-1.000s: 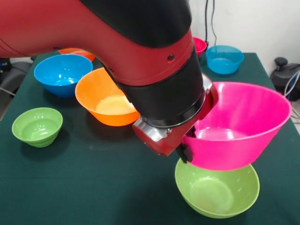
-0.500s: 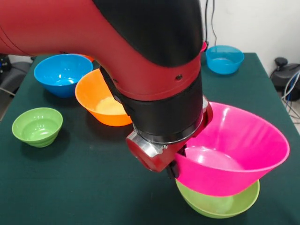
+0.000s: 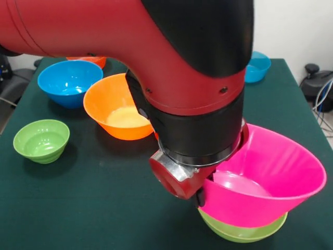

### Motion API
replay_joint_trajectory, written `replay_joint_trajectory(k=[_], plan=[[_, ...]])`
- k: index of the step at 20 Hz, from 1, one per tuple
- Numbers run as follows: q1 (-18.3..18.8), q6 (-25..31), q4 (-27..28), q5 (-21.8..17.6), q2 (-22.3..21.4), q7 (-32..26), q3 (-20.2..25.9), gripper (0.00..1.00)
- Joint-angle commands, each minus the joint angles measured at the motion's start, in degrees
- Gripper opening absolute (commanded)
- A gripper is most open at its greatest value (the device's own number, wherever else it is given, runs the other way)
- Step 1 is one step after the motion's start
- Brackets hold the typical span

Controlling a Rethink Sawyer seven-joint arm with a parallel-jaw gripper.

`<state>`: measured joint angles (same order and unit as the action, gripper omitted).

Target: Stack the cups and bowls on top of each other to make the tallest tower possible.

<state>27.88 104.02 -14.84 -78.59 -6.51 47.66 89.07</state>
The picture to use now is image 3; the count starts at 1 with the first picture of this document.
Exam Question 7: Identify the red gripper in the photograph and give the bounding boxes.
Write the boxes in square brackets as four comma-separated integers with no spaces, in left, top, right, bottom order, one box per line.
[148,157,217,209]

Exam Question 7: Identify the large pink bowl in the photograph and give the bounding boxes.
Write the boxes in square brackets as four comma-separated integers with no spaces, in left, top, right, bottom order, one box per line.
[201,123,327,229]

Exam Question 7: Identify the large orange bowl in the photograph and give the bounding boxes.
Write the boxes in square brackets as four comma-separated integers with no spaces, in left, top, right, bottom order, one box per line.
[83,72,155,141]

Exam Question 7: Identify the small blue bowl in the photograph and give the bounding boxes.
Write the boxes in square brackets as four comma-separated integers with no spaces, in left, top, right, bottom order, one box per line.
[244,51,272,84]

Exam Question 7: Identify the small orange bowl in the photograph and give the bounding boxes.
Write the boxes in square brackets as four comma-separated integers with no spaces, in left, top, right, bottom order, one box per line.
[65,56,107,70]

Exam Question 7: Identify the dark green tablecloth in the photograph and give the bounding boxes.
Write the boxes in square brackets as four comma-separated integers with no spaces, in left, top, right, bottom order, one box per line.
[0,56,333,250]

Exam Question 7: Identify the small green bowl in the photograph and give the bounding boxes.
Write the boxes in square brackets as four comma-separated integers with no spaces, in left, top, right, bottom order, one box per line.
[12,119,70,165]

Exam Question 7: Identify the large blue bowl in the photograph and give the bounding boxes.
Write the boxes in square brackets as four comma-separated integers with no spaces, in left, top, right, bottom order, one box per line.
[37,60,104,109]

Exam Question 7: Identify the medium green bowl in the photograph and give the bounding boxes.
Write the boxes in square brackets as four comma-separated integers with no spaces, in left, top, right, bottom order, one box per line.
[197,207,288,243]

